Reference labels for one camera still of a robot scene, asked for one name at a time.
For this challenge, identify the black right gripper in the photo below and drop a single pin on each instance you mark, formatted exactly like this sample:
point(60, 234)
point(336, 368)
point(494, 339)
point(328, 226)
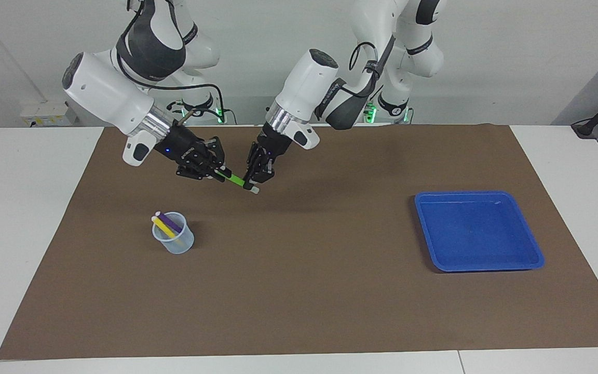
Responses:
point(187, 149)

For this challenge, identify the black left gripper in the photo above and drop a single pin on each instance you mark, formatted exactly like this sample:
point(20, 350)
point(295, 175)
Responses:
point(270, 143)

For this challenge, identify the green marker pen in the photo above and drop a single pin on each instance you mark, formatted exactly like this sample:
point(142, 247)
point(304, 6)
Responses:
point(236, 181)

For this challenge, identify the purple marker pen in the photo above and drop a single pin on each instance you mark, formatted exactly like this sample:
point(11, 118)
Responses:
point(170, 222)

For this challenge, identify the yellow marker pen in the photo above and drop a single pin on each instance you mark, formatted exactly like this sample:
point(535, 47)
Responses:
point(164, 227)

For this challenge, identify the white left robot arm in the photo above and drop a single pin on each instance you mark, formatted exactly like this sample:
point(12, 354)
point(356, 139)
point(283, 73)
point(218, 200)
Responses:
point(304, 83)

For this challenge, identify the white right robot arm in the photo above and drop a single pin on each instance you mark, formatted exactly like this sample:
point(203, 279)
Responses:
point(102, 91)

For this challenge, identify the translucent plastic cup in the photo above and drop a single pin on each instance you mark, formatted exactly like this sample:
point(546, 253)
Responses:
point(179, 246)

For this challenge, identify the brown table mat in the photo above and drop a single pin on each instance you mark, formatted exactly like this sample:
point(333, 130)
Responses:
point(299, 291)

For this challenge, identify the white power box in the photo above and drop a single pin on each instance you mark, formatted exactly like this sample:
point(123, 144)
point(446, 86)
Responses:
point(47, 113)

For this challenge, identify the blue plastic tray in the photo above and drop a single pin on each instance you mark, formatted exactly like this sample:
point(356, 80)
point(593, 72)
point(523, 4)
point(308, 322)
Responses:
point(478, 234)

